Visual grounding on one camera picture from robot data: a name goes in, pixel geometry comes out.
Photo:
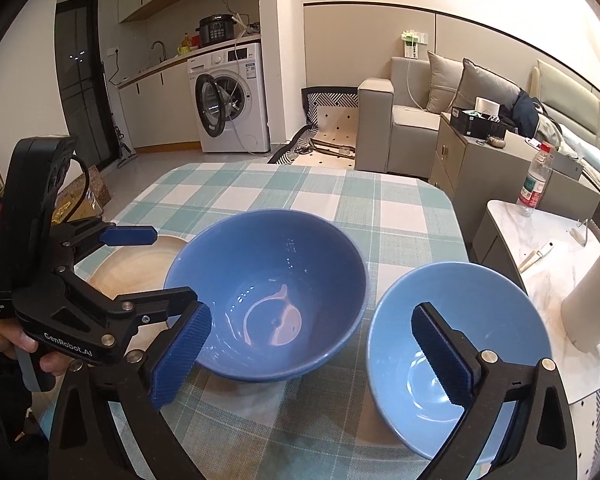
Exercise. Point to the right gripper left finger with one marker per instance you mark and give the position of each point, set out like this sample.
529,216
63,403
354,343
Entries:
84,440

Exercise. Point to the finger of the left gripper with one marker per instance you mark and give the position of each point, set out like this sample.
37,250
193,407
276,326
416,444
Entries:
88,240
146,308

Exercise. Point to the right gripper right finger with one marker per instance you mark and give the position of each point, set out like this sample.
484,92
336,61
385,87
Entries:
539,440

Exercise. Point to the large cream plate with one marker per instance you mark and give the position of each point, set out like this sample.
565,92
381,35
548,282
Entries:
132,269

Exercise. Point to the small blue bowl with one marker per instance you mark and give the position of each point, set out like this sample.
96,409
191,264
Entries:
488,308

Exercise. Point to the large blue bowl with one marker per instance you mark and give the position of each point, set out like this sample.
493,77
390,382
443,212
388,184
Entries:
286,290

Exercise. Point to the left hand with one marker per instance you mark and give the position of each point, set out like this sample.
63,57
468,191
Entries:
12,337

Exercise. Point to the yellow cardboard box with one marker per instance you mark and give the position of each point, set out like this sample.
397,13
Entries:
96,198

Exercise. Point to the white electric kettle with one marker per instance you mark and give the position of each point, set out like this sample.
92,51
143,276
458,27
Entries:
581,311

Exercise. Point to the white marble side table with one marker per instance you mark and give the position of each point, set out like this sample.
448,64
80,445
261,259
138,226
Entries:
546,255

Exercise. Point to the white washing machine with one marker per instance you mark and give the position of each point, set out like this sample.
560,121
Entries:
227,87

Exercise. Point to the teal plaid tablecloth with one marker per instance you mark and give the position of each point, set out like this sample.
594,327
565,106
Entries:
323,425

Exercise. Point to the black pressure cooker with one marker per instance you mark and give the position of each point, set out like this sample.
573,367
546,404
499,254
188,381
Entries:
216,28

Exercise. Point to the clear plastic water bottle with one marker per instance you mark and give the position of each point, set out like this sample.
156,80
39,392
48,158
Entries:
536,179

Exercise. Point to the patterned floor mat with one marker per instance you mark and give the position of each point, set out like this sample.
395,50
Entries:
329,136

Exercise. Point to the beige bedside cabinet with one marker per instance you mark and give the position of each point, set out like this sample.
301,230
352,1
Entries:
471,173

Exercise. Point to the grey sofa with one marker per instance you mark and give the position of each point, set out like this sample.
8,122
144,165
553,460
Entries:
397,134

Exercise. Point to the black box on cabinet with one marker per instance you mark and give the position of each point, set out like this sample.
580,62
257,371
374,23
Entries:
481,122

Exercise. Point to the dark grey cushion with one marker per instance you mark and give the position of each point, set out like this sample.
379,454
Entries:
479,82

